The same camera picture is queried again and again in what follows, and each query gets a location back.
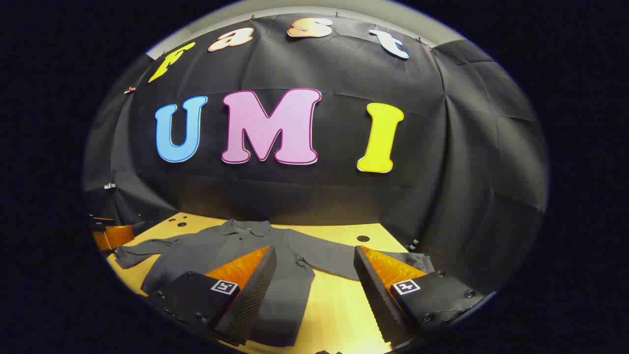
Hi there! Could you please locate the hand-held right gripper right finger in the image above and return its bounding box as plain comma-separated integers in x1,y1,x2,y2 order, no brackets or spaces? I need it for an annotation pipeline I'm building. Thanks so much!
353,245,494,347

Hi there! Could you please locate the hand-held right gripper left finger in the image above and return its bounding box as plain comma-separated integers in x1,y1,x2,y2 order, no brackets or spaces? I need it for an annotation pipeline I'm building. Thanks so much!
145,245,278,347

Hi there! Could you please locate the grey long-sleeved shirt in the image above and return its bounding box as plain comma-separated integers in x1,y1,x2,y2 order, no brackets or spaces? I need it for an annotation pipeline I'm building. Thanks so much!
114,219,435,347

